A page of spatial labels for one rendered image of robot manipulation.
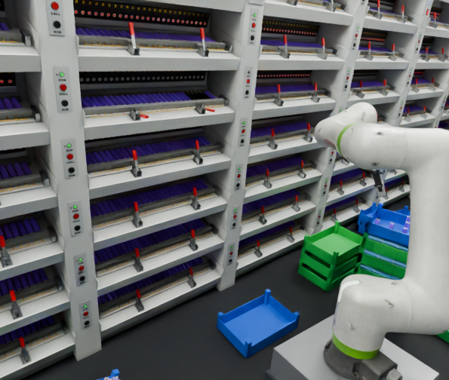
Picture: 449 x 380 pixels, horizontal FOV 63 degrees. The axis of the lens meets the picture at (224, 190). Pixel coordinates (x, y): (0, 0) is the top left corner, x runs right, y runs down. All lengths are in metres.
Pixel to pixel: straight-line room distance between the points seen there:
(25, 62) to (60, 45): 0.10
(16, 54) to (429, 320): 1.20
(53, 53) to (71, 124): 0.19
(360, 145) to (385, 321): 0.44
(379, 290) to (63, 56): 1.01
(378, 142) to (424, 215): 0.22
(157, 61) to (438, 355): 1.62
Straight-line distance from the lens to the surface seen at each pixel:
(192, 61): 1.32
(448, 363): 1.90
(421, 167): 1.05
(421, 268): 1.06
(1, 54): 1.09
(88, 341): 1.58
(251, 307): 1.78
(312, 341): 1.18
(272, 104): 1.67
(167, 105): 1.34
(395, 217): 1.92
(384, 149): 0.99
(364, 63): 2.16
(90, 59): 1.15
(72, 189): 1.21
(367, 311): 0.99
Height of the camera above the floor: 1.19
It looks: 24 degrees down
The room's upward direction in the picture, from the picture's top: 5 degrees clockwise
